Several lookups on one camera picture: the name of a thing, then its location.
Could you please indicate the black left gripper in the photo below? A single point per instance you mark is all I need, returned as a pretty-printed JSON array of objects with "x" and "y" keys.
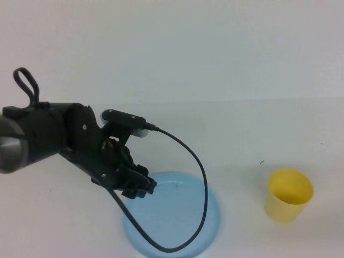
[{"x": 86, "y": 145}]

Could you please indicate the light blue round plate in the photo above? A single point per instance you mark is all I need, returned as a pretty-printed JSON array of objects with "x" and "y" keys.
[{"x": 174, "y": 215}]

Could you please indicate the yellow plastic cup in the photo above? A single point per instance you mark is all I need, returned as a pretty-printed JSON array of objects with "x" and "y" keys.
[{"x": 282, "y": 211}]

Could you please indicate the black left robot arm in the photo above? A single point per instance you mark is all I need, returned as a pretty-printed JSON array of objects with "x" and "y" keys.
[{"x": 35, "y": 134}]

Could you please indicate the black left camera mount bracket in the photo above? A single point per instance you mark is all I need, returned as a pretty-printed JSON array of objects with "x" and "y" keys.
[{"x": 118, "y": 131}]

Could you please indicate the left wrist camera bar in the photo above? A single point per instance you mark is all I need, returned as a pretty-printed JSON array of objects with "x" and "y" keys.
[{"x": 123, "y": 117}]

